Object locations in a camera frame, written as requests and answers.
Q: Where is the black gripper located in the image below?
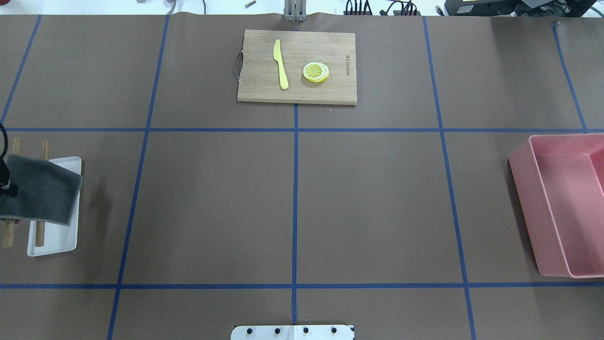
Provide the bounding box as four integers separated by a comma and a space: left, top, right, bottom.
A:
0, 159, 11, 191

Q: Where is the dark grey cloth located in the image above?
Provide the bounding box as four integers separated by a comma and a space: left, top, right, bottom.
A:
0, 154, 84, 226

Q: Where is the white rectangular plastic tray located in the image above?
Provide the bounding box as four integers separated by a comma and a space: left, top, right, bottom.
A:
27, 156, 83, 257

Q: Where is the bamboo cutting board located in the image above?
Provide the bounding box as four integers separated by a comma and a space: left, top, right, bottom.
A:
237, 29, 358, 106

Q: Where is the yellow plastic knife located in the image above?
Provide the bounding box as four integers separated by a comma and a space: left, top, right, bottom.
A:
272, 39, 289, 90

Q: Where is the yellow lemon slice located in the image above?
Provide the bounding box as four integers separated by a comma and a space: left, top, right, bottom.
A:
302, 62, 330, 83

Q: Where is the black power strip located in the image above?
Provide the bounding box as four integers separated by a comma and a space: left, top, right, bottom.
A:
344, 0, 420, 17

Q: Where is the black monitor base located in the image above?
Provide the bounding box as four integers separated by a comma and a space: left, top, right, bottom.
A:
444, 0, 597, 17

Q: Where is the pink plastic bin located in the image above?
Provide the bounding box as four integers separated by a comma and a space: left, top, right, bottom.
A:
509, 133, 604, 279

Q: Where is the wooden rack rail outer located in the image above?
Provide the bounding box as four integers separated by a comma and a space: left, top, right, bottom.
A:
2, 137, 22, 249

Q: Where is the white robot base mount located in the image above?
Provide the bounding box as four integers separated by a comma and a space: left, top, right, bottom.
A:
230, 324, 356, 340

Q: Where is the metal camera stand post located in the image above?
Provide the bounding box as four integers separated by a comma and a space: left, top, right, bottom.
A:
283, 0, 308, 22

